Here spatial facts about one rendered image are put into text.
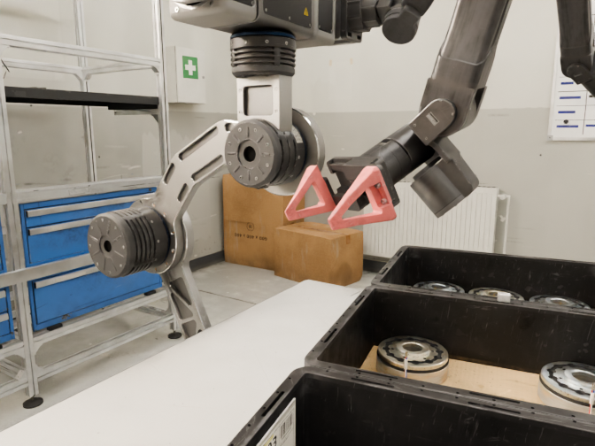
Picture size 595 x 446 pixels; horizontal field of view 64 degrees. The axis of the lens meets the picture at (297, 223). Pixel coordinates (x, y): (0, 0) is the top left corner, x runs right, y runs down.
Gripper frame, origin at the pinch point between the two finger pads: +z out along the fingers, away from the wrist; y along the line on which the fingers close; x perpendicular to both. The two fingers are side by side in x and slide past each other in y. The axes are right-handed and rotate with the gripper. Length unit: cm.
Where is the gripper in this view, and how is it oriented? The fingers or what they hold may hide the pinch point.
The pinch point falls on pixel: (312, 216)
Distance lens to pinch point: 57.8
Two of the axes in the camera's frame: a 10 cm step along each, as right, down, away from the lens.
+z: -7.5, 5.3, -3.9
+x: -4.1, -8.4, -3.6
